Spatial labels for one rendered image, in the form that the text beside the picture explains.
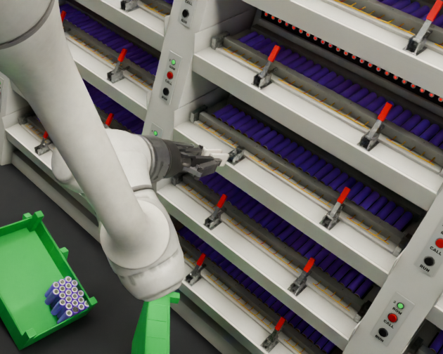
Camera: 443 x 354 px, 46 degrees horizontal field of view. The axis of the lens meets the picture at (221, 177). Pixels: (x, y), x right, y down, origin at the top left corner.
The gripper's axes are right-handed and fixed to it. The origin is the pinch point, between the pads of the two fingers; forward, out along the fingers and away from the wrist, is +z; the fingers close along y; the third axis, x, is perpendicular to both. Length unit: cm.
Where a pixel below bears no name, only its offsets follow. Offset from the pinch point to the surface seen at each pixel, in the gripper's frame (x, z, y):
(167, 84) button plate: 7.0, 4.6, -22.9
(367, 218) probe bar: 3.8, 12.5, 32.4
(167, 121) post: -1.2, 6.7, -20.0
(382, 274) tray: -2.8, 7.5, 41.5
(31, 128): -36, 22, -82
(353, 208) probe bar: 4.1, 12.4, 28.8
